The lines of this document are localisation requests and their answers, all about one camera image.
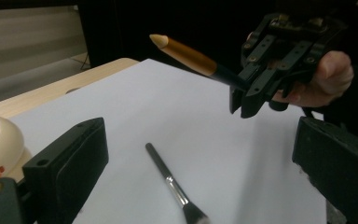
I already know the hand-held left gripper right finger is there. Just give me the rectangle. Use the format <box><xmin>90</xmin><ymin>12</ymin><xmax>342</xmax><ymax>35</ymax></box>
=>
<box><xmin>292</xmin><ymin>116</ymin><xmax>358</xmax><ymax>224</ymax></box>

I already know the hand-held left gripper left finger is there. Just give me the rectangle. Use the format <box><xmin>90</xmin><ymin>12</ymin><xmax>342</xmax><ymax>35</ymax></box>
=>
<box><xmin>21</xmin><ymin>117</ymin><xmax>110</xmax><ymax>224</ymax></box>

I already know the thin black and orange brush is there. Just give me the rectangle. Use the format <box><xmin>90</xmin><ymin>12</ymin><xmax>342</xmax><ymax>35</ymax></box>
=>
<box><xmin>148</xmin><ymin>34</ymin><xmax>250</xmax><ymax>92</ymax></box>

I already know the black makeup brush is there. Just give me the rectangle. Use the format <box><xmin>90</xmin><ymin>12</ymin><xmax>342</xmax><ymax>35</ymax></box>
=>
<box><xmin>145</xmin><ymin>142</ymin><xmax>212</xmax><ymax>224</ymax></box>

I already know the white paper sheet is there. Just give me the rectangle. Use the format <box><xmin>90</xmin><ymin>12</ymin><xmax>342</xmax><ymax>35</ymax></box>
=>
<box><xmin>8</xmin><ymin>58</ymin><xmax>329</xmax><ymax>224</ymax></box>

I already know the wooden table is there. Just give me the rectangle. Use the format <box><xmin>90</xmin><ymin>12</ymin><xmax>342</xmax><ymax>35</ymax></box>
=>
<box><xmin>0</xmin><ymin>57</ymin><xmax>141</xmax><ymax>119</ymax></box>

